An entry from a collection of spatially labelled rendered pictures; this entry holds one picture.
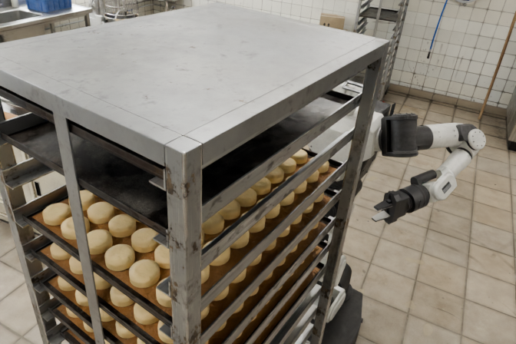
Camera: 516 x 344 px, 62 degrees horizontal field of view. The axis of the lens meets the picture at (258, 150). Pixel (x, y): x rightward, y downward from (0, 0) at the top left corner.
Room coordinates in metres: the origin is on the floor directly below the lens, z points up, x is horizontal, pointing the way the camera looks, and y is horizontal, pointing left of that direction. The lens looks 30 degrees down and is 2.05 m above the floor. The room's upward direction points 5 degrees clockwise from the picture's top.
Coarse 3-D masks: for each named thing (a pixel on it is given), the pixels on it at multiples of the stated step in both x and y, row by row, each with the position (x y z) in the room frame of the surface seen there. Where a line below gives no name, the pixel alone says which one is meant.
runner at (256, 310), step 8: (328, 224) 0.88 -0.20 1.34; (328, 232) 0.89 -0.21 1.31; (320, 240) 0.85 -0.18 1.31; (312, 248) 0.81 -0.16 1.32; (304, 256) 0.78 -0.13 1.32; (296, 264) 0.74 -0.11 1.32; (288, 272) 0.71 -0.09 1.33; (280, 280) 0.68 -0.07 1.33; (272, 288) 0.65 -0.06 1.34; (264, 296) 0.63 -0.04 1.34; (272, 296) 0.66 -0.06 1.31; (256, 304) 0.61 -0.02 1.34; (264, 304) 0.63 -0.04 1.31; (256, 312) 0.60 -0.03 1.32; (248, 320) 0.58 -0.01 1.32; (240, 328) 0.56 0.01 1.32; (232, 336) 0.53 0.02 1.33
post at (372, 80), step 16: (384, 48) 0.90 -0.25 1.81; (384, 64) 0.92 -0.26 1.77; (368, 80) 0.91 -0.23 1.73; (368, 96) 0.91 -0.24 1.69; (368, 112) 0.90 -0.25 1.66; (368, 128) 0.91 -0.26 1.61; (352, 144) 0.91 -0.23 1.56; (352, 160) 0.91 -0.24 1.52; (352, 176) 0.91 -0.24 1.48; (352, 192) 0.90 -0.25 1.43; (336, 224) 0.91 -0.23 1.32; (336, 240) 0.91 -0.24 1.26; (336, 256) 0.90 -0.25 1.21; (336, 272) 0.92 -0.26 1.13; (320, 304) 0.91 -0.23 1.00; (320, 320) 0.91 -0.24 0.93; (320, 336) 0.90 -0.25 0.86
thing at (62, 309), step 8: (320, 248) 0.92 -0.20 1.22; (312, 256) 0.88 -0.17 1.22; (304, 264) 0.85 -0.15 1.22; (296, 272) 0.82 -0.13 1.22; (288, 280) 0.79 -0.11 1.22; (280, 288) 0.76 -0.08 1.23; (288, 288) 0.76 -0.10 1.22; (280, 296) 0.73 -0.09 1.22; (272, 304) 0.71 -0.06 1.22; (64, 312) 0.64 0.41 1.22; (264, 312) 0.68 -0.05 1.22; (72, 320) 0.62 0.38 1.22; (80, 320) 0.62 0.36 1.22; (256, 320) 0.66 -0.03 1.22; (80, 328) 0.60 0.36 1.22; (88, 328) 0.59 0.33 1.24; (248, 328) 0.64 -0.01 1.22; (240, 336) 0.61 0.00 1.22; (248, 336) 0.61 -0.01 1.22
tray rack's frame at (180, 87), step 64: (0, 64) 0.60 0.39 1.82; (64, 64) 0.62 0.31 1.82; (128, 64) 0.64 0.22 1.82; (192, 64) 0.67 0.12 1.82; (256, 64) 0.69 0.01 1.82; (320, 64) 0.72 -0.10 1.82; (64, 128) 0.52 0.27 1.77; (128, 128) 0.43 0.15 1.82; (192, 128) 0.45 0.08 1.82; (256, 128) 0.50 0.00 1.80; (0, 192) 0.64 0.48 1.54; (192, 192) 0.40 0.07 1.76; (192, 256) 0.40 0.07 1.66; (192, 320) 0.40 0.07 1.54
